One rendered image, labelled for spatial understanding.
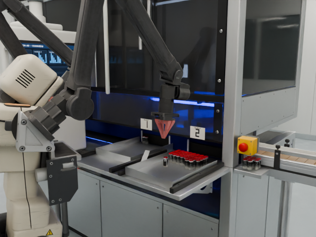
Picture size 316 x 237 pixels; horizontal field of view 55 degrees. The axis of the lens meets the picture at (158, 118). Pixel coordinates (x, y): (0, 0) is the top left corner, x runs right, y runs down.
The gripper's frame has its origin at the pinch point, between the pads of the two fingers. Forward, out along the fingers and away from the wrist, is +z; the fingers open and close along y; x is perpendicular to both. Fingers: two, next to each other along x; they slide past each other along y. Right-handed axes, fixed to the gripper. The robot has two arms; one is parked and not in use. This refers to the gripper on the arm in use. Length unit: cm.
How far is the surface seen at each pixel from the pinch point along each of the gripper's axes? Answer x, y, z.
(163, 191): -3.5, -1.4, 20.7
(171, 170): 7.0, 17.4, 17.6
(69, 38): 89, 15, -45
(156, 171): 11.6, 12.0, 18.3
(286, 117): -12, 112, -9
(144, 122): 42, 36, 0
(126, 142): 54, 34, 13
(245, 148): -19.4, 33.2, 4.0
